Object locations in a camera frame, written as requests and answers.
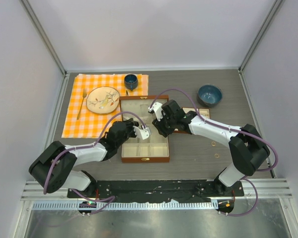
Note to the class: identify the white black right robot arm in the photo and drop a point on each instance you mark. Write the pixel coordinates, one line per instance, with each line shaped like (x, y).
(248, 150)

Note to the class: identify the brown jewelry box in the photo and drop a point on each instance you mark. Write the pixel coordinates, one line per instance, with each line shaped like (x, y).
(154, 149)

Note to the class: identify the orange white checkered cloth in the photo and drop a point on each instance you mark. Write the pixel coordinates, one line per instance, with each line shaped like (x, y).
(90, 124)

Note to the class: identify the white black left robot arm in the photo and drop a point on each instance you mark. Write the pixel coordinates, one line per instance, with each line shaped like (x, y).
(63, 175)

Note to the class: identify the small dark blue cup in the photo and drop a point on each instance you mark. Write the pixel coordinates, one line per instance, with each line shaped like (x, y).
(131, 81)

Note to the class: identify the brown jewelry tray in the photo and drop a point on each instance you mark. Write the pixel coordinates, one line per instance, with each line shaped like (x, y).
(202, 111)

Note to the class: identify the blue ceramic bowl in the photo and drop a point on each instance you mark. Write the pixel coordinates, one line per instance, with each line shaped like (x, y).
(209, 95)

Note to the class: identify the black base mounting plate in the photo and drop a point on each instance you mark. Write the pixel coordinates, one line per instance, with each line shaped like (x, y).
(159, 191)

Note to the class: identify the beige floral ceramic plate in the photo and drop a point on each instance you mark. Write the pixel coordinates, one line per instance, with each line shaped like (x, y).
(103, 100)

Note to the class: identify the white slotted cable duct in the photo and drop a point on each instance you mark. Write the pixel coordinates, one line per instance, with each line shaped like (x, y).
(115, 206)

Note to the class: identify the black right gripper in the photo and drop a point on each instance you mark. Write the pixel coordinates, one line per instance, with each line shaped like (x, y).
(160, 126)

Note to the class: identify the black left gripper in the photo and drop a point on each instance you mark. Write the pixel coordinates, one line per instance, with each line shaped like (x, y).
(130, 123)

